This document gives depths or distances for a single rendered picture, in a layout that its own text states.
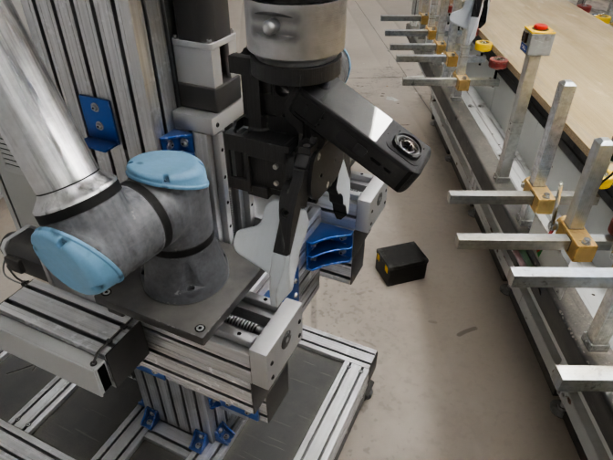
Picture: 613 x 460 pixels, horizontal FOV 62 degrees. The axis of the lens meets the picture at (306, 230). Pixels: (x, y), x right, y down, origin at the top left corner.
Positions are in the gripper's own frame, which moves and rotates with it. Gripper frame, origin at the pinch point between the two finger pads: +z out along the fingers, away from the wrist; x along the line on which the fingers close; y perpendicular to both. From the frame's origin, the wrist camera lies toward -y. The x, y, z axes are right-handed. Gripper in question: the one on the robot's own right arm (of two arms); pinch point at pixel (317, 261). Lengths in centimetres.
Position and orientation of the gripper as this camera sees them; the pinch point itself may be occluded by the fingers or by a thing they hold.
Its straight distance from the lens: 50.9
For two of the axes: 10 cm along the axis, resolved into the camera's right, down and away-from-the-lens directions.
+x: -4.3, 5.3, -7.3
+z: 0.0, 8.1, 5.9
